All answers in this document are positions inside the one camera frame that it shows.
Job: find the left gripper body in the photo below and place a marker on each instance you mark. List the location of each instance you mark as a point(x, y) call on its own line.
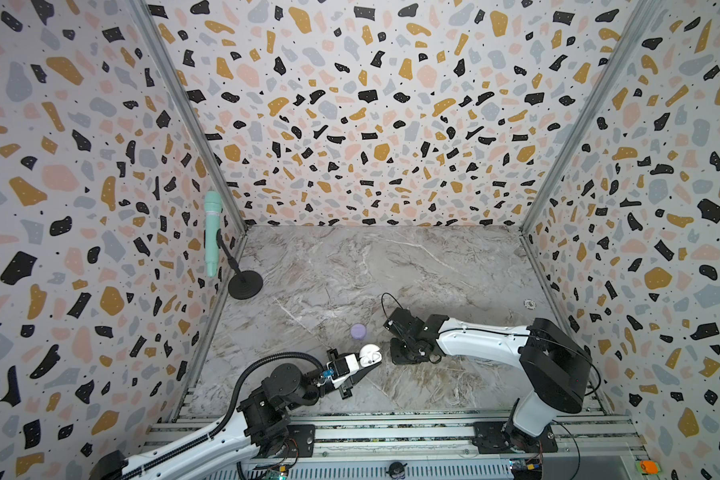
point(345, 391)

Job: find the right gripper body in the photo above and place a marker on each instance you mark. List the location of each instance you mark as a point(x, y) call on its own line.
point(404, 335)

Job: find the white earbud charging case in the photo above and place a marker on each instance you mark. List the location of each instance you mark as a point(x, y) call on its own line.
point(369, 355)

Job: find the purple earbud charging case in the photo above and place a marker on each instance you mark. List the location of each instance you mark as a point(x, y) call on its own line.
point(358, 331)

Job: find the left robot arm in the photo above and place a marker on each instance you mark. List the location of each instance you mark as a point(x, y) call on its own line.
point(257, 418)

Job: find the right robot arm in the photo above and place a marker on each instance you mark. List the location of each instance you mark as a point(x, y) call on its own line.
point(557, 368)

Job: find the black microphone stand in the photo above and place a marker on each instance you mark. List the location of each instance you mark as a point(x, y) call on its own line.
point(243, 285)

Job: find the orange button box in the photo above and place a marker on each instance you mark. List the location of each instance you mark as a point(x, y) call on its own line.
point(648, 467)

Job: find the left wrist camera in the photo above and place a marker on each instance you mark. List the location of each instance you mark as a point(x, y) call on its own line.
point(339, 368)

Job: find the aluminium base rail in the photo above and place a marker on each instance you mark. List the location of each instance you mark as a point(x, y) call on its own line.
point(440, 445)

